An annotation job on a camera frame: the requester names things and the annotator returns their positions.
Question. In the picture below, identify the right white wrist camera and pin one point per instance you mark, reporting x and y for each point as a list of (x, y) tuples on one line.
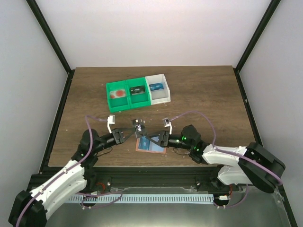
[(167, 124)]

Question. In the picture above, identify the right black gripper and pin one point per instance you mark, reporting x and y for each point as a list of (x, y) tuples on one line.
[(163, 142)]

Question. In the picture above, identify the light blue slotted cable duct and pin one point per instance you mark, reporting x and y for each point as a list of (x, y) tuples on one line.
[(144, 198)]

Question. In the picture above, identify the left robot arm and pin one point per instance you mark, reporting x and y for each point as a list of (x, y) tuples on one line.
[(34, 208)]

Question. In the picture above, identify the red white card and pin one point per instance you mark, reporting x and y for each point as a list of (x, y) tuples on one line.
[(119, 93)]

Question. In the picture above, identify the right black frame post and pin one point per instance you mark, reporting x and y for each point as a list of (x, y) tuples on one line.
[(257, 33)]

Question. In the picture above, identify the green bin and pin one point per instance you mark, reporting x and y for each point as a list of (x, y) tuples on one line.
[(120, 104), (138, 101)]

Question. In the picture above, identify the black frame post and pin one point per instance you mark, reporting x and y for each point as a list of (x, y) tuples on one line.
[(49, 34), (257, 33)]

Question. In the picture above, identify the left black frame post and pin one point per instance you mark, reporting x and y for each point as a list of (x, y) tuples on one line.
[(49, 34)]

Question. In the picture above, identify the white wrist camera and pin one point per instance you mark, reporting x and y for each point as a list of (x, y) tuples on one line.
[(167, 124), (110, 121)]

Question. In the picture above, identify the left green bin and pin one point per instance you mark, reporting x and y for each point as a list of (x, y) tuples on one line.
[(120, 104)]

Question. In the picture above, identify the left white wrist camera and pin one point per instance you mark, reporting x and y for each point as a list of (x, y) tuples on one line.
[(110, 121)]

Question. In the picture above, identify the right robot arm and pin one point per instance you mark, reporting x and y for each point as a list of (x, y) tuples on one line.
[(252, 164)]

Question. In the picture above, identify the white bin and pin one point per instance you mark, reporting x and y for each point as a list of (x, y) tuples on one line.
[(160, 96)]

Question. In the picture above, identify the blue card in bin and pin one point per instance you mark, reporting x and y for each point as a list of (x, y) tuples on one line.
[(156, 86)]

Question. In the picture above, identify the black aluminium front rail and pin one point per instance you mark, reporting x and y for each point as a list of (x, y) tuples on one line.
[(201, 177)]

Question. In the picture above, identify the black VIP card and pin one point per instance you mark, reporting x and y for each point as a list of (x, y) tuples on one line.
[(139, 127)]

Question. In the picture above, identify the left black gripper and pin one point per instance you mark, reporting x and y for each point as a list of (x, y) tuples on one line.
[(118, 134)]

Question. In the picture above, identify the middle green bin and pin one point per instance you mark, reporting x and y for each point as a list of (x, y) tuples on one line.
[(138, 101)]

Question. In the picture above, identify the black card in bin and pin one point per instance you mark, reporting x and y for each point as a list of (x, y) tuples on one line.
[(137, 90)]

